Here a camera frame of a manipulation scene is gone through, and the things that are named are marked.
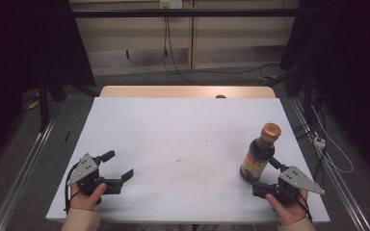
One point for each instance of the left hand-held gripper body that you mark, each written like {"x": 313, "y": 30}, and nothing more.
{"x": 83, "y": 170}

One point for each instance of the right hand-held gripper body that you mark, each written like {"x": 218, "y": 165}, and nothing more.
{"x": 298, "y": 181}

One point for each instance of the dark sauce bottle orange cap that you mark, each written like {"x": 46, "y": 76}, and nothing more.
{"x": 258, "y": 154}

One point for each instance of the person's left hand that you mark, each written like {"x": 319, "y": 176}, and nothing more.
{"x": 85, "y": 200}

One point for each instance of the person's right hand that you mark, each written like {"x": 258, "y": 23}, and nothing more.
{"x": 289, "y": 213}

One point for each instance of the small black floor object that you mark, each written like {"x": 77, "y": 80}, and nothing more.
{"x": 67, "y": 136}

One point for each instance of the white power strip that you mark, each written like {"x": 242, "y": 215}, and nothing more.
{"x": 320, "y": 142}

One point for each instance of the white table cover board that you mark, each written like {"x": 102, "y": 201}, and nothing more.
{"x": 173, "y": 134}

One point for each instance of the black metal stand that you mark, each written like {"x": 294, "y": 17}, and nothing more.
{"x": 43, "y": 102}

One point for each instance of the yellow floor object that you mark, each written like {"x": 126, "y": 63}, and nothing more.
{"x": 33, "y": 104}

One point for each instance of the black curtain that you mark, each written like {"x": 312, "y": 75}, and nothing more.
{"x": 350, "y": 64}
{"x": 19, "y": 48}

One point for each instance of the black horizontal bar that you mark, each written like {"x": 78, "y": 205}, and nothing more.
{"x": 186, "y": 12}

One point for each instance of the aluminium floor rail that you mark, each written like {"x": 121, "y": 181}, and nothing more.
{"x": 22, "y": 166}
{"x": 337, "y": 179}

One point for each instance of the white wall socket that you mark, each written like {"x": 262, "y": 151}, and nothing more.
{"x": 171, "y": 3}

